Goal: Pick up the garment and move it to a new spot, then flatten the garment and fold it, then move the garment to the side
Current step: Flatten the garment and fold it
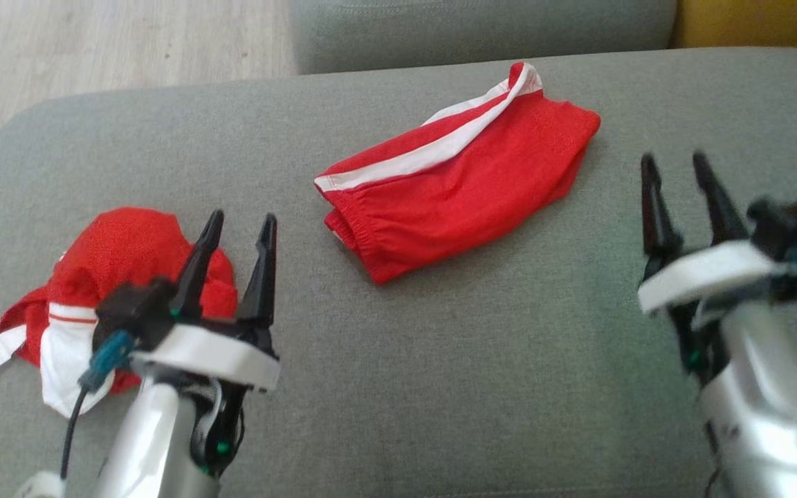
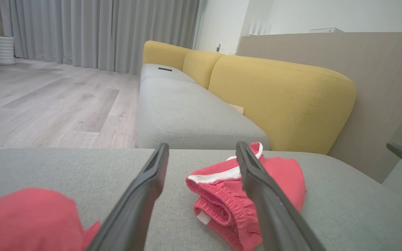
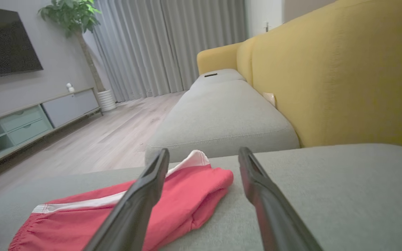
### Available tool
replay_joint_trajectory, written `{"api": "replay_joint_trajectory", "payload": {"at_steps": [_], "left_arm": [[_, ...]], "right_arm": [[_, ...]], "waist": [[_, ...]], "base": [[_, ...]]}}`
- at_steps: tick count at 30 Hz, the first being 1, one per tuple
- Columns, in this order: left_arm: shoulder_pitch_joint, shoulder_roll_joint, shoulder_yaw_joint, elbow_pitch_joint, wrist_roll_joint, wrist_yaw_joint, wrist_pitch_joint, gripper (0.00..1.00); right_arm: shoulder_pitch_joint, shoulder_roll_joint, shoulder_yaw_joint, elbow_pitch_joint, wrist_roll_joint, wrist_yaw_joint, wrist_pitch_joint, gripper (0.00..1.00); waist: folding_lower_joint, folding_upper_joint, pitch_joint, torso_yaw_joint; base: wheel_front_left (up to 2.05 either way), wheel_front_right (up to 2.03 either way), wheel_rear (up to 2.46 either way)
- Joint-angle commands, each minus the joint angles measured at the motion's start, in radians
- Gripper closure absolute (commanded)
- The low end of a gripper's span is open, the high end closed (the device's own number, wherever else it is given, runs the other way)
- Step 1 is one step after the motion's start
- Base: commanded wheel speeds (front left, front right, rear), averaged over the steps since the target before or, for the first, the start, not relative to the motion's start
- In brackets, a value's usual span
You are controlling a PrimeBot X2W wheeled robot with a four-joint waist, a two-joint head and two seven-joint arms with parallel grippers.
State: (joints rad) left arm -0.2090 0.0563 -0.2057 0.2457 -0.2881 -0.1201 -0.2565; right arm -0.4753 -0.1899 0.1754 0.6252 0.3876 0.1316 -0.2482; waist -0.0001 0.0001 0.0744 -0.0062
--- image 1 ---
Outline yellow cushion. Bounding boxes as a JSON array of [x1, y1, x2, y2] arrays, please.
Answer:
[[672, 0, 797, 57]]

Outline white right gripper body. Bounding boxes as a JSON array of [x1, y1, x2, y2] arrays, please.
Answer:
[[637, 239, 788, 317]]

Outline red jersey shirt white sleeves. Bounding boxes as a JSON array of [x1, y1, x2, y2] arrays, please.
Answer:
[[0, 206, 239, 420]]

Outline grey sofa back cushion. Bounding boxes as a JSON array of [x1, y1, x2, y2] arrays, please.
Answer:
[[290, 0, 679, 75]]

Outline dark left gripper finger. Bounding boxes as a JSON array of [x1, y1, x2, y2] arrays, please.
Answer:
[[236, 213, 278, 340], [169, 210, 225, 320]]

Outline grey sofa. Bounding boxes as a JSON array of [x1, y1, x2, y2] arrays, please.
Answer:
[[0, 47, 797, 498]]

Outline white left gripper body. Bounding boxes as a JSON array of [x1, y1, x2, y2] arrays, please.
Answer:
[[129, 322, 282, 392]]

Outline white cable tag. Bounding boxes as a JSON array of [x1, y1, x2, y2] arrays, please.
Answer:
[[17, 472, 66, 498]]

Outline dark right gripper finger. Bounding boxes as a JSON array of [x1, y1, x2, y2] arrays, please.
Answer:
[[641, 154, 684, 264], [692, 151, 750, 244]]

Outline red shorts white trim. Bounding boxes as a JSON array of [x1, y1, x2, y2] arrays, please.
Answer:
[[313, 62, 602, 285]]

